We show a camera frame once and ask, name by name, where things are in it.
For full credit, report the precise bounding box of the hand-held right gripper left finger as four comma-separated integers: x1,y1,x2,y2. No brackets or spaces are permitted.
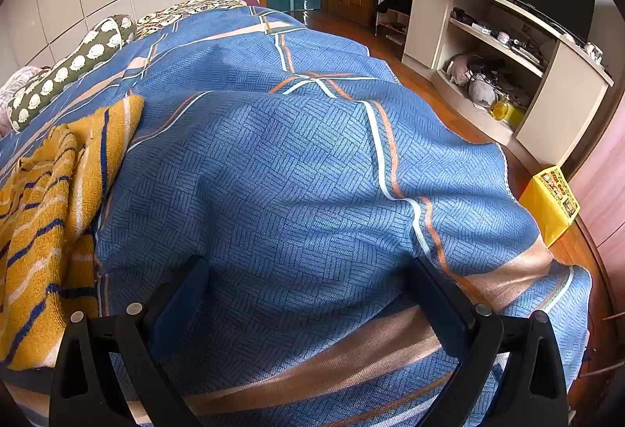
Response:
49,254,211,427

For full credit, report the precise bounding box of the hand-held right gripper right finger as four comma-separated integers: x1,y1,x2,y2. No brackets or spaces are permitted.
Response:
406,257,571,427

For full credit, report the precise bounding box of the yellow striped knit sweater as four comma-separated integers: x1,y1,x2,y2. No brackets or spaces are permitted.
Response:
0,94,146,372

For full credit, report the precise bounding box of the yellow printed box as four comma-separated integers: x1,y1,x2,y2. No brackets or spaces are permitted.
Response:
518,166,582,248

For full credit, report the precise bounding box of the blue patterned striped blanket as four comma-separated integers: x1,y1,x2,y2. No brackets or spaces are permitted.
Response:
0,4,594,427

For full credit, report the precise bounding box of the reddish wooden cabinet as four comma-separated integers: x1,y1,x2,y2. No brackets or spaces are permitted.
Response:
569,114,625,262

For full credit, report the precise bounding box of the yellow jar on shelf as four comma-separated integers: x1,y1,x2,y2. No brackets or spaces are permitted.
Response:
488,95,525,130

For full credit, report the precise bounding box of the white plastic bag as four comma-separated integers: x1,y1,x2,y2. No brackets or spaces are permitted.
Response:
468,74,499,108

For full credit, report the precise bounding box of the cream television cabinet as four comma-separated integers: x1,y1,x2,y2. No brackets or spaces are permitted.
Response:
401,0,615,169

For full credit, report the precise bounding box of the pale pink bag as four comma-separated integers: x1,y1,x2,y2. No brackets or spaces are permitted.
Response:
446,53,477,86

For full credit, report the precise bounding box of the green shell print pillow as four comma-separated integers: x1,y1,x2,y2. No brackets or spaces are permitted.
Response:
5,14,138,134

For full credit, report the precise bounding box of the pink floral pillow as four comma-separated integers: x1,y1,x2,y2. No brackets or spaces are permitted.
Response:
0,66,47,135

